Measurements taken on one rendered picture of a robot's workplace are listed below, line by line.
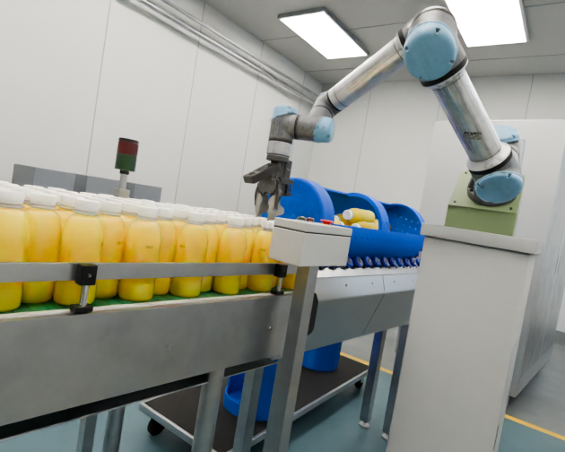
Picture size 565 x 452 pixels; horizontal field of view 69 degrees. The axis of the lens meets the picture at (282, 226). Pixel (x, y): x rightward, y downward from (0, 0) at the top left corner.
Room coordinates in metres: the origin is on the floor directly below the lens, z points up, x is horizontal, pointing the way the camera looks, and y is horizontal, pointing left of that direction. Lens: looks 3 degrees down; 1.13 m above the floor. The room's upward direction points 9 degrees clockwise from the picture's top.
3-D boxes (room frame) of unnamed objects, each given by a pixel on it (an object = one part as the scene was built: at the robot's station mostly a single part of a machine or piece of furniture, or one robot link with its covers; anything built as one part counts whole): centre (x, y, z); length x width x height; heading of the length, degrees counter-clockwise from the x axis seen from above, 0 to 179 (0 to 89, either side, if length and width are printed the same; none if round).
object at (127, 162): (1.31, 0.53, 1.18); 0.06 x 0.06 x 0.05
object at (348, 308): (2.16, -0.68, 0.79); 2.17 x 0.29 x 0.34; 139
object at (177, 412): (2.27, -0.13, 0.08); 1.50 x 0.52 x 0.15; 145
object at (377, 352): (2.21, -0.63, 0.31); 0.06 x 0.06 x 0.63; 49
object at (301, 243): (1.02, -0.08, 1.05); 0.20 x 0.10 x 0.10; 139
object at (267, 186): (1.28, 0.04, 1.22); 0.09 x 0.08 x 0.12; 139
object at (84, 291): (0.68, 0.31, 0.94); 0.03 x 0.02 x 0.08; 139
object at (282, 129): (1.27, 0.05, 1.38); 0.09 x 0.08 x 0.11; 74
